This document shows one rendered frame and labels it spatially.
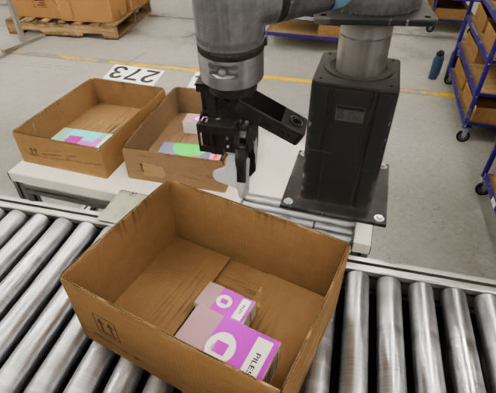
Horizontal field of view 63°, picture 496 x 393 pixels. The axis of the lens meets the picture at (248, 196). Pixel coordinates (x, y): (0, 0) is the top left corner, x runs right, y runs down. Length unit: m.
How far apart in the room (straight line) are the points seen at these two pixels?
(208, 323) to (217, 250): 0.23
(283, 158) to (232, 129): 0.61
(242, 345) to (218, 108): 0.38
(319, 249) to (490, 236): 1.65
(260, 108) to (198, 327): 0.37
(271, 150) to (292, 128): 0.63
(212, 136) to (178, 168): 0.45
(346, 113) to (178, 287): 0.50
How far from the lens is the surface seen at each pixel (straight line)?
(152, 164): 1.10
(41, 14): 5.12
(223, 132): 0.62
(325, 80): 0.89
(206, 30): 0.54
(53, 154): 1.25
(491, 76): 3.18
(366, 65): 0.91
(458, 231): 2.29
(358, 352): 0.80
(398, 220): 2.23
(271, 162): 1.18
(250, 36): 0.54
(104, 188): 1.15
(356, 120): 0.91
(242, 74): 0.55
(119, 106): 1.53
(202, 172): 1.05
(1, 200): 1.24
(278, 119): 0.60
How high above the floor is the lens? 1.43
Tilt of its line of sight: 40 degrees down
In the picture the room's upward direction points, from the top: straight up
